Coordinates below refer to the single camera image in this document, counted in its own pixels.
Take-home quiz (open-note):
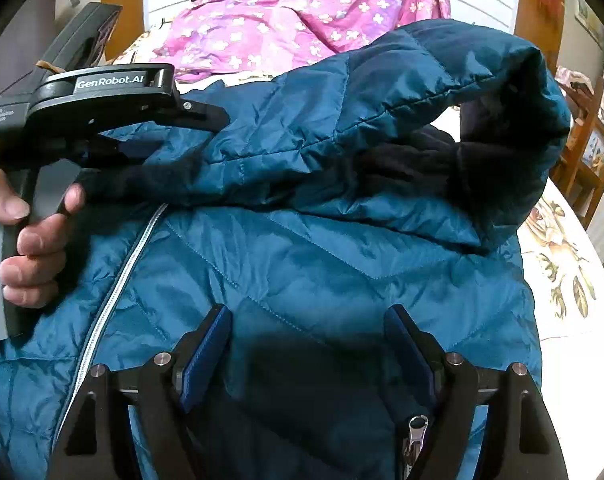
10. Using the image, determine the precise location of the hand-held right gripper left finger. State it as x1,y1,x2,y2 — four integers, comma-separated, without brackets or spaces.
47,304,233,480

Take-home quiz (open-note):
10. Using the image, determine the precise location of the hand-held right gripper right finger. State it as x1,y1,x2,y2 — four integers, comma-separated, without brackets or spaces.
384,304,570,480

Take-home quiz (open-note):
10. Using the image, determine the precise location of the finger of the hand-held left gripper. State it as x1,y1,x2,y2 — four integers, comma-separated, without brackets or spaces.
174,99,231,132

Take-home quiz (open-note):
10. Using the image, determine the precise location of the teal puffer jacket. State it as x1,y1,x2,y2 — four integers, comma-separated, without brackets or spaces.
0,19,572,480

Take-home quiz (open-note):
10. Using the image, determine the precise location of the person's left hand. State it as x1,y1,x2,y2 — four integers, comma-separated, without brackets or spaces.
0,169,85,326

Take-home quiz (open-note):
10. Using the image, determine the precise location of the pink floral blanket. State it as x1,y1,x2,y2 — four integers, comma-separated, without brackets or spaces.
152,0,450,83

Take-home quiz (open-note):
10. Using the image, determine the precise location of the floral checked bed sheet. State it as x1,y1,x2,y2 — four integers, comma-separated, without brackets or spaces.
109,22,604,426

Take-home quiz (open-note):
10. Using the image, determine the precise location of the wooden shelf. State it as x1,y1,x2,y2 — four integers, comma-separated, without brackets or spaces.
552,67,604,231

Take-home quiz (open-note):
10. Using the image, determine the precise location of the framed wall picture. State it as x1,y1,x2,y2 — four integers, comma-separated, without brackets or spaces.
574,0,604,46

